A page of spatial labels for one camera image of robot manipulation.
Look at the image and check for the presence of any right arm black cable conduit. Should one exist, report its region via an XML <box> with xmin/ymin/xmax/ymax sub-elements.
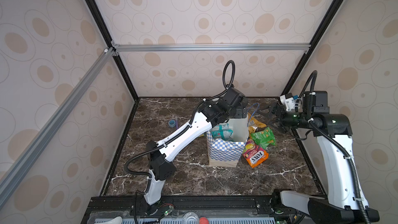
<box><xmin>298</xmin><ymin>69</ymin><xmax>371</xmax><ymax>224</ymax></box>

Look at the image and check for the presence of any purple pen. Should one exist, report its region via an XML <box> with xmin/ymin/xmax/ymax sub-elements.
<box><xmin>175</xmin><ymin>116</ymin><xmax>179</xmax><ymax>130</ymax></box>

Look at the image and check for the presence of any aluminium rail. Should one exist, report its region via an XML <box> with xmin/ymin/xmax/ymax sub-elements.
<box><xmin>114</xmin><ymin>43</ymin><xmax>311</xmax><ymax>52</ymax></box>
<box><xmin>1</xmin><ymin>47</ymin><xmax>116</xmax><ymax>208</ymax></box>

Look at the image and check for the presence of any clear plastic cup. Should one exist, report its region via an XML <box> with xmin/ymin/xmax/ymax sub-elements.
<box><xmin>182</xmin><ymin>212</ymin><xmax>200</xmax><ymax>224</ymax></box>

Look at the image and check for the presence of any yellow snack bag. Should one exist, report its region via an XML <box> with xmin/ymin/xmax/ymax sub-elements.
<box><xmin>248</xmin><ymin>113</ymin><xmax>267</xmax><ymax>133</ymax></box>

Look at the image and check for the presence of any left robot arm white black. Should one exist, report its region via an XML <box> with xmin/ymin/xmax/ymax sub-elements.
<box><xmin>144</xmin><ymin>88</ymin><xmax>249</xmax><ymax>205</ymax></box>

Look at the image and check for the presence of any black corner frame post left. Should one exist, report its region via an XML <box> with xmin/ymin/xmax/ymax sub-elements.
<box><xmin>85</xmin><ymin>0</ymin><xmax>140</xmax><ymax>101</ymax></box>

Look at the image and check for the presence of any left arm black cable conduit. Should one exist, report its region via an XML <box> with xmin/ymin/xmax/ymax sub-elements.
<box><xmin>123</xmin><ymin>60</ymin><xmax>236</xmax><ymax>178</ymax></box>

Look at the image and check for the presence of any black corner frame post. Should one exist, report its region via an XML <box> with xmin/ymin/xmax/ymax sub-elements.
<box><xmin>85</xmin><ymin>0</ymin><xmax>140</xmax><ymax>101</ymax></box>
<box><xmin>281</xmin><ymin>0</ymin><xmax>344</xmax><ymax>95</ymax></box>

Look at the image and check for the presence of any teal white snack pack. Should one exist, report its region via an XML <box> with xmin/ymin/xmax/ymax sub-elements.
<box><xmin>210</xmin><ymin>123</ymin><xmax>234</xmax><ymax>141</ymax></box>

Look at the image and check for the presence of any red emergency button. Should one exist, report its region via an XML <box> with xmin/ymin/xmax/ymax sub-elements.
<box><xmin>199</xmin><ymin>217</ymin><xmax>209</xmax><ymax>224</ymax></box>

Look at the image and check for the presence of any blue checkered paper bag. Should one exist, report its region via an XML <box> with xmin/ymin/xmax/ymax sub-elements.
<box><xmin>205</xmin><ymin>112</ymin><xmax>249</xmax><ymax>168</ymax></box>

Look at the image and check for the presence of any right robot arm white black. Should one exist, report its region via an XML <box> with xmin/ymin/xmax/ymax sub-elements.
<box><xmin>268</xmin><ymin>91</ymin><xmax>380</xmax><ymax>224</ymax></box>

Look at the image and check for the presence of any blue tape roll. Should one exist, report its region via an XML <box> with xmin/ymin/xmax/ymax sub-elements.
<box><xmin>168</xmin><ymin>120</ymin><xmax>176</xmax><ymax>128</ymax></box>

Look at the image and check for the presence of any aluminium rail left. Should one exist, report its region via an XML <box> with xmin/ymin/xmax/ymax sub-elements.
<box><xmin>1</xmin><ymin>47</ymin><xmax>116</xmax><ymax>208</ymax></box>

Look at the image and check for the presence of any black corner frame post right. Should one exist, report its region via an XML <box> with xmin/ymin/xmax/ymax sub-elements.
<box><xmin>281</xmin><ymin>0</ymin><xmax>344</xmax><ymax>95</ymax></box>

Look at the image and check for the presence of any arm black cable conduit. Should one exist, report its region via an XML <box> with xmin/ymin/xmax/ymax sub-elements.
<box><xmin>298</xmin><ymin>69</ymin><xmax>371</xmax><ymax>224</ymax></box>
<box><xmin>123</xmin><ymin>60</ymin><xmax>236</xmax><ymax>178</ymax></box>

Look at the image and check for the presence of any aluminium rail back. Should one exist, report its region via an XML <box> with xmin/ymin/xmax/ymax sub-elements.
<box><xmin>114</xmin><ymin>43</ymin><xmax>311</xmax><ymax>52</ymax></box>

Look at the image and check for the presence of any orange Foxs candy bag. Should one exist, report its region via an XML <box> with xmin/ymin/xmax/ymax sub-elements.
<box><xmin>243</xmin><ymin>139</ymin><xmax>269</xmax><ymax>168</ymax></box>

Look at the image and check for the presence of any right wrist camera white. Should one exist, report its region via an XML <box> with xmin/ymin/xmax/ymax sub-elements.
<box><xmin>279</xmin><ymin>93</ymin><xmax>301</xmax><ymax>113</ymax></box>

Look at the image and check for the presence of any green corn snack bag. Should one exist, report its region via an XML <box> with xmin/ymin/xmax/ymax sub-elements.
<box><xmin>250</xmin><ymin>127</ymin><xmax>276</xmax><ymax>149</ymax></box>

